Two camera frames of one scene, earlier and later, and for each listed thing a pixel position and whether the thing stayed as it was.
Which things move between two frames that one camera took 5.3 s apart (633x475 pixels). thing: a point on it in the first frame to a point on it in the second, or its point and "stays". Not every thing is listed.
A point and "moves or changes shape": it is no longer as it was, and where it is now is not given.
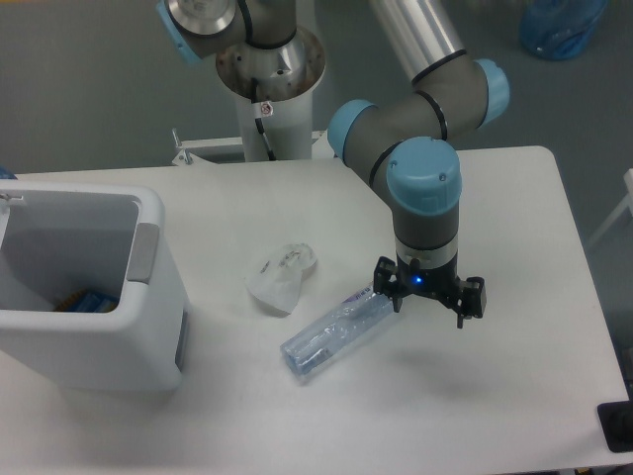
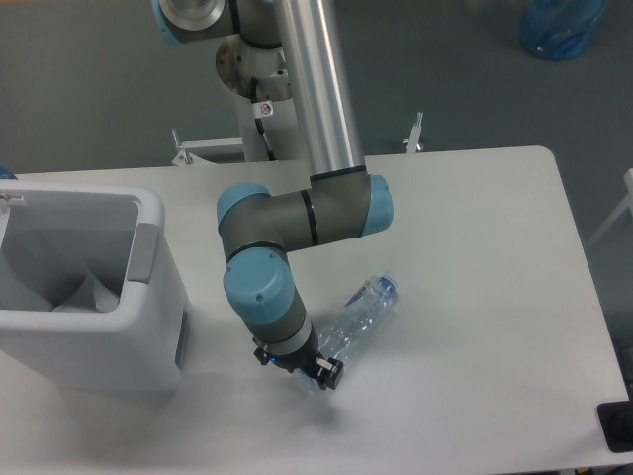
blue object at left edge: [6, 174] stays
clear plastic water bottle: [356, 312] moves or changes shape
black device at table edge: [616, 419] stays
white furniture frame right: [619, 210] stays
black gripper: [444, 282] to [309, 360]
